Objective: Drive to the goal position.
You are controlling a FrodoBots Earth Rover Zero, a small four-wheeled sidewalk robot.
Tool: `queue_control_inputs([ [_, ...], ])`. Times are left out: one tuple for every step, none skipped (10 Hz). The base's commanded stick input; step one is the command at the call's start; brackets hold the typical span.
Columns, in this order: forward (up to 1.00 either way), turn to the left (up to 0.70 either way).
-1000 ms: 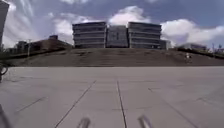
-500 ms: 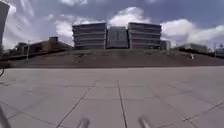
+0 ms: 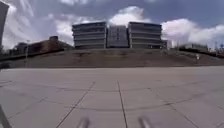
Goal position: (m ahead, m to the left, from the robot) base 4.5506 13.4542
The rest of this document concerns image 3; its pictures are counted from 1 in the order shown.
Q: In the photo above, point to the broad grey stone steps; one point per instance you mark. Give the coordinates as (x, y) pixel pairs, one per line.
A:
(116, 59)

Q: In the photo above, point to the grey three-block building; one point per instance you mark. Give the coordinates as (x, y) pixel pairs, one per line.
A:
(90, 35)

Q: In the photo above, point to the grey paved plaza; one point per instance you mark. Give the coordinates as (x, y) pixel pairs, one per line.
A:
(133, 100)

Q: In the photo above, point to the small grey building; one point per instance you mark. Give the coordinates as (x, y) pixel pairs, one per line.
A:
(165, 44)

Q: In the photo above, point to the robot's own part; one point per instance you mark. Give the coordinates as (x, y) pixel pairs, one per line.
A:
(144, 122)
(83, 122)

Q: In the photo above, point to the low brown building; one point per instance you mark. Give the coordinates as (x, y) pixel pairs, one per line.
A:
(43, 46)

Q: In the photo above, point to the low pale building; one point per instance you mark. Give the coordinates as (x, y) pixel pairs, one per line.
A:
(195, 46)

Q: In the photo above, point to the large grey building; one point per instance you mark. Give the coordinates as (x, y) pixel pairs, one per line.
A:
(2, 20)

